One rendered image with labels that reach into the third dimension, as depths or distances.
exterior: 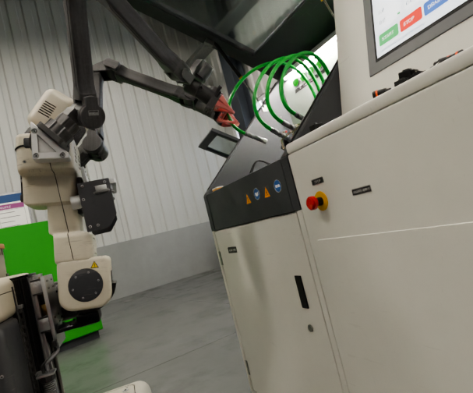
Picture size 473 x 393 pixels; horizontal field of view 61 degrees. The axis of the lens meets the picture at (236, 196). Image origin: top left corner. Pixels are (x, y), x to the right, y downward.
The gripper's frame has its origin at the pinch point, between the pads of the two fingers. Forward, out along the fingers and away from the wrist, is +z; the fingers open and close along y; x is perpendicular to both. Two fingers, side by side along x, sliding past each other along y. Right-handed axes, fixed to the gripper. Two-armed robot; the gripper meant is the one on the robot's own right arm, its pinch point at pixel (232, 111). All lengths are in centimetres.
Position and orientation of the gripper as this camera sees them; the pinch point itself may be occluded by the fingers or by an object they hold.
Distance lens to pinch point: 152.6
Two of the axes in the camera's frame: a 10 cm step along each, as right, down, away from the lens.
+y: 5.1, -8.4, 1.8
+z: 8.5, 5.3, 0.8
